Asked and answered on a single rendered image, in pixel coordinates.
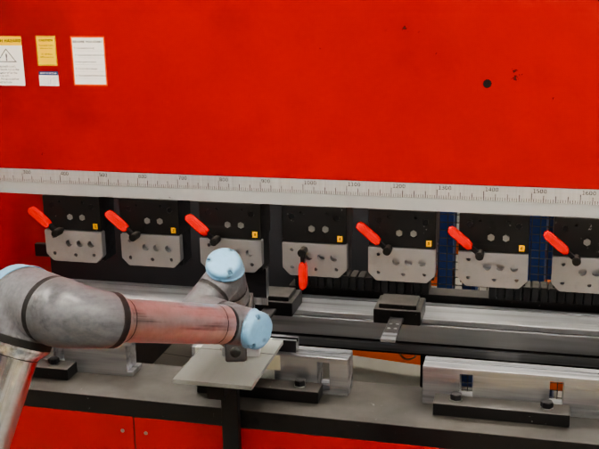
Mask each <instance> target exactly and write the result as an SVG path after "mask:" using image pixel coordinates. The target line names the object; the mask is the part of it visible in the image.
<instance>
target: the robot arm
mask: <svg viewBox="0 0 599 449"><path fill-rule="evenodd" d="M205 269H206V273H205V274H204V275H203V276H202V277H201V278H200V279H199V281H198V282H197V283H196V285H195V286H194V287H193V288H192V290H191V291H190V292H189V293H188V295H187V296H186V297H185V298H184V300H183V301H182V302H175V301H161V300H147V299H133V298H126V297H125V296H124V295H123V294H122V293H120V292H116V291H107V290H99V289H96V288H93V287H90V286H88V285H85V284H83V283H81V282H77V281H74V280H72V279H70V278H66V277H63V276H60V275H58V274H55V273H51V272H48V271H46V270H45V269H43V268H41V267H39V266H35V265H23V264H17V265H9V266H7V267H6V268H4V269H2V270H0V449H10V446H11V443H12V439H13V436H14V433H15V430H16V428H17V425H18V421H19V418H20V416H21V411H22V408H23V405H24V403H25V400H26V397H27V393H28V391H29V386H30V383H31V381H32V378H33V375H34V372H35V369H36V366H37V362H38V360H39V359H41V358H43V357H44V356H46V355H49V354H50V352H51V349H52V347H58V348H117V347H120V346H122V345H123V344H124V343H166V344H213V345H221V346H222V347H224V348H225V355H226V362H228V363H230V362H245V361H247V348H250V349H254V350H257V349H260V348H262V347H263V346H264V345H265V344H266V343H267V342H268V341H269V339H270V337H271V333H272V329H273V325H272V321H271V319H270V317H269V316H268V315H267V314H266V313H263V312H261V311H259V310H258V309H257V308H255V301H254V297H253V293H249V289H248V284H247V282H246V276H245V268H244V264H243V262H242V259H241V257H240V255H239V254H238V253H237V252H236V251H234V250H233V249H228V248H222V249H216V250H214V251H213V252H211V253H210V254H209V256H208V258H207V260H206V267H205Z"/></svg>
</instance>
